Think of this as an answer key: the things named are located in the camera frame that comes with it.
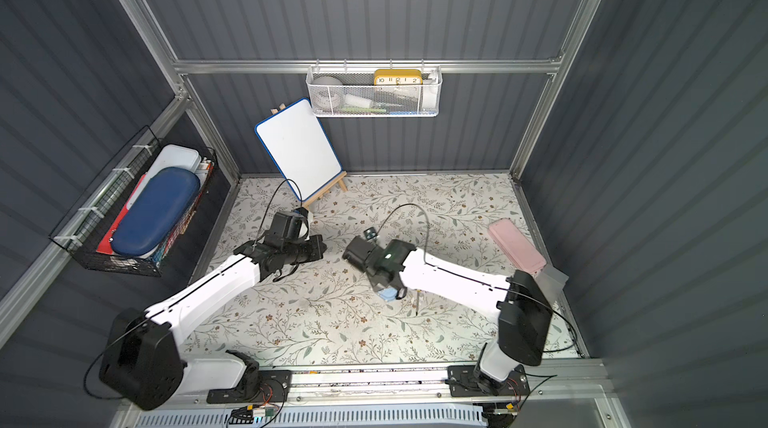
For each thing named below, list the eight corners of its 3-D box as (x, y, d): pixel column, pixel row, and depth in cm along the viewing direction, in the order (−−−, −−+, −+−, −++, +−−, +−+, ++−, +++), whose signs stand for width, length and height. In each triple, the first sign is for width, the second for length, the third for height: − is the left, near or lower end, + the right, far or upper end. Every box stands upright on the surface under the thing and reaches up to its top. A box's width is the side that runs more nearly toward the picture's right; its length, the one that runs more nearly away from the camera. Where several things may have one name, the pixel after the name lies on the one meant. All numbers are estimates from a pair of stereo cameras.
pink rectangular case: (524, 278, 94) (527, 273, 92) (485, 228, 106) (487, 223, 104) (545, 268, 96) (549, 263, 94) (504, 220, 109) (507, 215, 106)
